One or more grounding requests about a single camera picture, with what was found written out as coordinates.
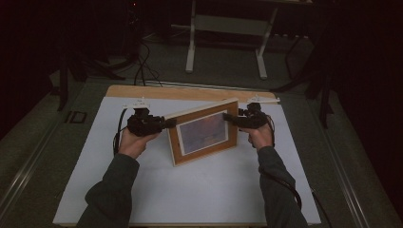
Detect white table mat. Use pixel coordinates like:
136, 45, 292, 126
52, 96, 321, 226

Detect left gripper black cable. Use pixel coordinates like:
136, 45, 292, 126
112, 107, 128, 156

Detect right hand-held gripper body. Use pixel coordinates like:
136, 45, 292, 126
238, 94, 281, 130

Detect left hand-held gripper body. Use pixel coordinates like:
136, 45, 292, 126
122, 97, 166, 138

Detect white metal stand frame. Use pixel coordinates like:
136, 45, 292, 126
184, 0, 280, 81

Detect black floor cables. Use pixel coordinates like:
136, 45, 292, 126
132, 39, 164, 87

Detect metal floor rail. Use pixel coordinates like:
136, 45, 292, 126
302, 99, 373, 228
0, 120, 65, 217

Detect black floor bracket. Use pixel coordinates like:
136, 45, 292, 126
64, 110, 87, 124

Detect person's right hand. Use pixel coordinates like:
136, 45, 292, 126
239, 124, 275, 153

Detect person's left hand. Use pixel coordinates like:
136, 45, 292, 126
117, 126, 161, 160

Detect black metal stand leg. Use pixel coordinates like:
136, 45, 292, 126
317, 70, 335, 129

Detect beige wooden photo frame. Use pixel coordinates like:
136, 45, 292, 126
163, 97, 240, 167

